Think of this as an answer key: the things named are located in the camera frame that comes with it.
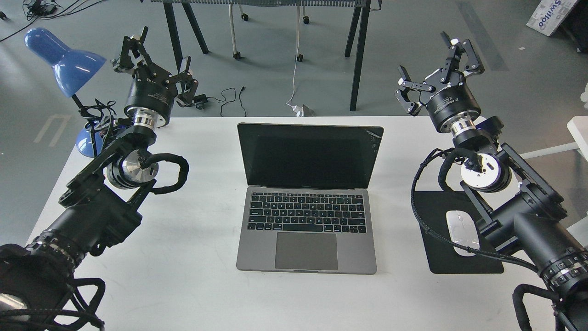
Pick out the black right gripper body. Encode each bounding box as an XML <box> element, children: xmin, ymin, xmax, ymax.
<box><xmin>425</xmin><ymin>76</ymin><xmax>481</xmax><ymax>133</ymax></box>

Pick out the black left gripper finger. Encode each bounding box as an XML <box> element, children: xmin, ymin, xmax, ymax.
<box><xmin>165</xmin><ymin>56</ymin><xmax>199</xmax><ymax>107</ymax></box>
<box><xmin>111</xmin><ymin>26</ymin><xmax>153</xmax><ymax>75</ymax></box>

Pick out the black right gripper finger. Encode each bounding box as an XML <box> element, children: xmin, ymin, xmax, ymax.
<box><xmin>395</xmin><ymin>65</ymin><xmax>436</xmax><ymax>116</ymax></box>
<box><xmin>425</xmin><ymin>31</ymin><xmax>485</xmax><ymax>86</ymax></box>

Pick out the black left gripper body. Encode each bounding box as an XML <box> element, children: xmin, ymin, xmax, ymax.
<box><xmin>124</xmin><ymin>63</ymin><xmax>178</xmax><ymax>126</ymax></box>

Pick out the grey laptop computer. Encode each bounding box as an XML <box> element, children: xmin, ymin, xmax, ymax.
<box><xmin>237</xmin><ymin>122</ymin><xmax>384</xmax><ymax>275</ymax></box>

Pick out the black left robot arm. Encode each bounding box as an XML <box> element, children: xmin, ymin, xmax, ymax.
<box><xmin>1</xmin><ymin>27</ymin><xmax>198</xmax><ymax>331</ymax></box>

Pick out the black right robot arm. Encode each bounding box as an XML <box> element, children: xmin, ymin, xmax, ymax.
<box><xmin>395</xmin><ymin>32</ymin><xmax>587</xmax><ymax>331</ymax></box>

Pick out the blue desk lamp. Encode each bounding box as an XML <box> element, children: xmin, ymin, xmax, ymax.
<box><xmin>24</xmin><ymin>28</ymin><xmax>106</xmax><ymax>158</ymax></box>

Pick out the white cardboard box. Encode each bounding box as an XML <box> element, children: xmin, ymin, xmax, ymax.
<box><xmin>526</xmin><ymin>0</ymin><xmax>579</xmax><ymax>36</ymax></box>

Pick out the black mouse pad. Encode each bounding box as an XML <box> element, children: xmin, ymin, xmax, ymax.
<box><xmin>414</xmin><ymin>191</ymin><xmax>504</xmax><ymax>274</ymax></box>

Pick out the black-legged background table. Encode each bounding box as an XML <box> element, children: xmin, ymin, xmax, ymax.
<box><xmin>156</xmin><ymin>0</ymin><xmax>382</xmax><ymax>112</ymax></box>

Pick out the white rolling chair base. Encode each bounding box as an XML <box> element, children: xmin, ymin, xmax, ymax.
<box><xmin>228</xmin><ymin>0</ymin><xmax>307</xmax><ymax>65</ymax></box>

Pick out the white computer mouse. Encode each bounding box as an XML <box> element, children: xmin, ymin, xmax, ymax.
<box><xmin>446</xmin><ymin>210</ymin><xmax>480</xmax><ymax>250</ymax></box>

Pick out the white table at right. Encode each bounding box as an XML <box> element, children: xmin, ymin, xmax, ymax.
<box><xmin>507</xmin><ymin>116</ymin><xmax>588</xmax><ymax>167</ymax></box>

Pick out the black cable on floor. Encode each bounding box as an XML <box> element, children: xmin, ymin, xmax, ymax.
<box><xmin>192</xmin><ymin>86</ymin><xmax>248</xmax><ymax>117</ymax></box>

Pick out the black cable bundle top left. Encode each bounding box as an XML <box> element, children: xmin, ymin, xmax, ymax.
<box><xmin>0</xmin><ymin>0</ymin><xmax>108</xmax><ymax>43</ymax></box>

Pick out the white power cable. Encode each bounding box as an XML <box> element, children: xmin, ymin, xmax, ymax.
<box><xmin>285</xmin><ymin>0</ymin><xmax>315</xmax><ymax>117</ymax></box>

